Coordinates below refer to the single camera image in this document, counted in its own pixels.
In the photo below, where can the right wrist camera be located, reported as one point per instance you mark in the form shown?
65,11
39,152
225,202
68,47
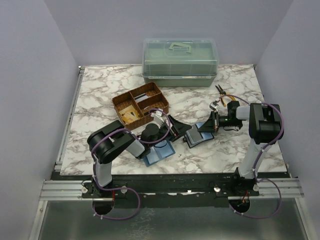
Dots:
214,106

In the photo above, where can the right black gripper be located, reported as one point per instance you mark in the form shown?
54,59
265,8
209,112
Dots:
209,126

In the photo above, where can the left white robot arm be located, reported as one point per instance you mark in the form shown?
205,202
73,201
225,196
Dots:
107,143

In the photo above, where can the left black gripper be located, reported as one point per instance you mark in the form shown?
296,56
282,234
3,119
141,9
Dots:
177,129

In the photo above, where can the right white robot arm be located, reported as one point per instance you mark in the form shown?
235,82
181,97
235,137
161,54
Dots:
265,128

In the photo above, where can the blue plastic card sleeve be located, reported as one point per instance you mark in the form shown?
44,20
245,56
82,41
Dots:
157,153

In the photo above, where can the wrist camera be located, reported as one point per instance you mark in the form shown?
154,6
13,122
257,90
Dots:
158,115
214,106

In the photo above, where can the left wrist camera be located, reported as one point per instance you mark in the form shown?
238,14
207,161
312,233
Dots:
158,115

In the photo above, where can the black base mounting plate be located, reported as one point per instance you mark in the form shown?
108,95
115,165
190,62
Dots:
171,190

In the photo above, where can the yellow handled pliers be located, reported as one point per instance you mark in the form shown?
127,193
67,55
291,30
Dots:
223,93

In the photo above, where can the gold cards in tray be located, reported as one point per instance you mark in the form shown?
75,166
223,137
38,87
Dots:
129,114

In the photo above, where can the brown wicker divided tray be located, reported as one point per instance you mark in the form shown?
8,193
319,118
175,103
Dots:
156,100

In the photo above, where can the green clear-lid storage box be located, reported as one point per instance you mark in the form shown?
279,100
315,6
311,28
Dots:
180,62

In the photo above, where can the black leather card holder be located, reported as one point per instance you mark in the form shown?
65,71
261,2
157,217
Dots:
193,137

